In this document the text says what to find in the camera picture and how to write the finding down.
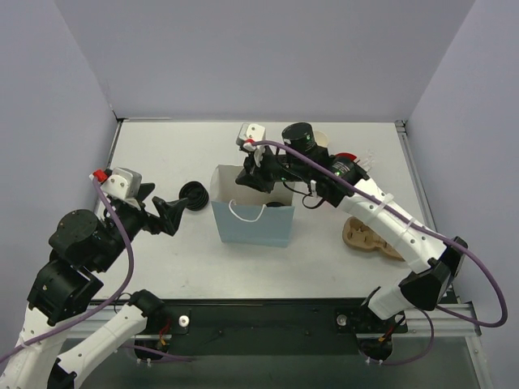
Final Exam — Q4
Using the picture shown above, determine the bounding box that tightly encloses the single black cup lid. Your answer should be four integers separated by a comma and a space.
266, 201, 286, 207

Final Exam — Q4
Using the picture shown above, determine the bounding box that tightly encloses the blue paper bag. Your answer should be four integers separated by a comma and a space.
209, 165, 295, 247

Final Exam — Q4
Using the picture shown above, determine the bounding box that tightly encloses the white straws bundle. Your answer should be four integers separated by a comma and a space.
354, 152, 374, 172

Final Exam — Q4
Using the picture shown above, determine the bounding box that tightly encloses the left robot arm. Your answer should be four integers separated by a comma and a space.
1, 180, 188, 388

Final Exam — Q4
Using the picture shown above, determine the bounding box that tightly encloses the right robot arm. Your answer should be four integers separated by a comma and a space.
235, 122, 467, 331

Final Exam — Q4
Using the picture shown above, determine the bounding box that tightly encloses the stack of black lids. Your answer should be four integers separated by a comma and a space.
178, 181, 209, 212

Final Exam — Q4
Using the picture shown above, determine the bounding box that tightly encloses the stack of brown paper cups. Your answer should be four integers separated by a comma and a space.
314, 130, 329, 148

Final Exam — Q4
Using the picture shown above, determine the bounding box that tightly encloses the red straw holder cup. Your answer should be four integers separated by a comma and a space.
334, 152, 358, 163

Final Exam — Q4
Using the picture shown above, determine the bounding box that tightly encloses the brown pulp cup carrier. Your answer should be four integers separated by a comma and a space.
342, 216, 404, 262

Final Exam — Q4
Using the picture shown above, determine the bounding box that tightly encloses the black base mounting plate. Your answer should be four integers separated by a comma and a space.
129, 298, 407, 361

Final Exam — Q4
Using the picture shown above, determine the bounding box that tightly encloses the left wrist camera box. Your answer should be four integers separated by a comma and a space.
89, 167, 142, 201

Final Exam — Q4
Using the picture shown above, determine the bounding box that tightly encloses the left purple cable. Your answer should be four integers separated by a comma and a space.
0, 180, 195, 364

